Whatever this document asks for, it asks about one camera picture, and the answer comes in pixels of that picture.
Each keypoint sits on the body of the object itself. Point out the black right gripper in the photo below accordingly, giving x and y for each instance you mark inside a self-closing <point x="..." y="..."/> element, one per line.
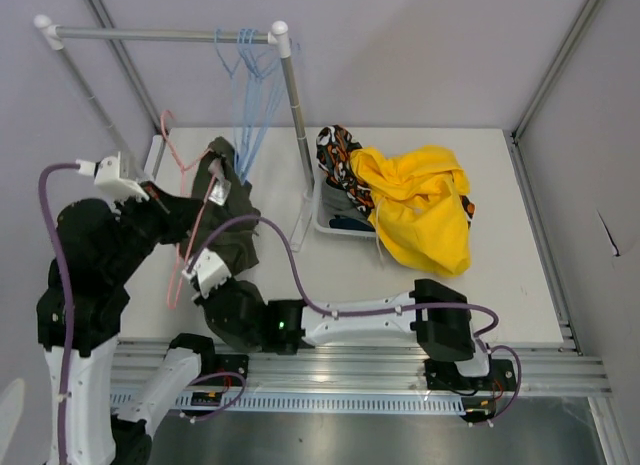
<point x="201" y="300"/>

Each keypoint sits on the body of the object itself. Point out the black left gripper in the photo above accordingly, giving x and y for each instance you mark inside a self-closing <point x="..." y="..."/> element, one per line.
<point x="178" y="213"/>

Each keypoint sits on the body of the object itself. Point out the pink hanger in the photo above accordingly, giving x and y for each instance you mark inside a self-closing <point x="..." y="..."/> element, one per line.
<point x="185" y="249"/>

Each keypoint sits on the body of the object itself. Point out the navy blue shorts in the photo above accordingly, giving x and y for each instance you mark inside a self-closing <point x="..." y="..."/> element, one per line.
<point x="350" y="224"/>

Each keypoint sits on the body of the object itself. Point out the orange black patterned shorts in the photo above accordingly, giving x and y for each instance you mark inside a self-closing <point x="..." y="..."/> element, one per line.
<point x="340" y="160"/>

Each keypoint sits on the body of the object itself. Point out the blue hanger of yellow shorts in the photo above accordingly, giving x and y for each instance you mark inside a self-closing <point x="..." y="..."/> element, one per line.
<point x="234" y="70"/>

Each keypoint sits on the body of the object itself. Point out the blue hanger of grey shorts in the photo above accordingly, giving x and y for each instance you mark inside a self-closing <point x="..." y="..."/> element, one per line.
<point x="259" y="64"/>

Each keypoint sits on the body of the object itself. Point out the yellow shorts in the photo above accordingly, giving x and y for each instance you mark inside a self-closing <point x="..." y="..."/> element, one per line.
<point x="417" y="244"/>

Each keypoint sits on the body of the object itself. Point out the grey shorts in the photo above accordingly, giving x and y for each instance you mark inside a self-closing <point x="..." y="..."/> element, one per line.
<point x="337" y="203"/>

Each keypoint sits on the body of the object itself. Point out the blue hanger of patterned shorts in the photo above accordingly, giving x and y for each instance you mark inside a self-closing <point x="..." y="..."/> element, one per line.
<point x="253" y="83"/>

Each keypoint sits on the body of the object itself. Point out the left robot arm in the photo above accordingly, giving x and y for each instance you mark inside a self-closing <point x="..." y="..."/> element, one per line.
<point x="98" y="248"/>

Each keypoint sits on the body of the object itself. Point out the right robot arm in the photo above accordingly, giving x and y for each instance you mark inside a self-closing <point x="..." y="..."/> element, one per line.
<point x="431" y="315"/>

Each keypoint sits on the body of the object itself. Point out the white plastic basket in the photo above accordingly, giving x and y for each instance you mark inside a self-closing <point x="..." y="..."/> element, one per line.
<point x="320" y="218"/>

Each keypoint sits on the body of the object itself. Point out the metal clothes rack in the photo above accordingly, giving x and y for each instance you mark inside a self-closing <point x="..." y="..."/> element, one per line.
<point x="277" y="37"/>

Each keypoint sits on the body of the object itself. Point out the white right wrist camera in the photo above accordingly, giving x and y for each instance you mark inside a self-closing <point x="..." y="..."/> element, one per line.
<point x="206" y="272"/>

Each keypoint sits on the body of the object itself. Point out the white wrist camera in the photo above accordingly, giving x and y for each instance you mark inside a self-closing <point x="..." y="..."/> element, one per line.
<point x="114" y="176"/>
<point x="206" y="272"/>

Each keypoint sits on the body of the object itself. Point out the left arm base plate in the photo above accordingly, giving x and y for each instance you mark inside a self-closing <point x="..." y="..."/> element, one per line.
<point x="237" y="363"/>

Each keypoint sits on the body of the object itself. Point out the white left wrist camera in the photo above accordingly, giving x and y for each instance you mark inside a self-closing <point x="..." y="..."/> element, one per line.
<point x="114" y="176"/>

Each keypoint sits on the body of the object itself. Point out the white slotted cable duct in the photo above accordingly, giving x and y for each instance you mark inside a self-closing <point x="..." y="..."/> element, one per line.
<point x="201" y="402"/>

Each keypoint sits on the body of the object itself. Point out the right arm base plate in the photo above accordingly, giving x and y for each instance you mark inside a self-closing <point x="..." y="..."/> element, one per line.
<point x="496" y="375"/>

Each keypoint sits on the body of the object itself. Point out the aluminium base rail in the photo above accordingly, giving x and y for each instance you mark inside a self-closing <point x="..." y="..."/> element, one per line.
<point x="376" y="370"/>

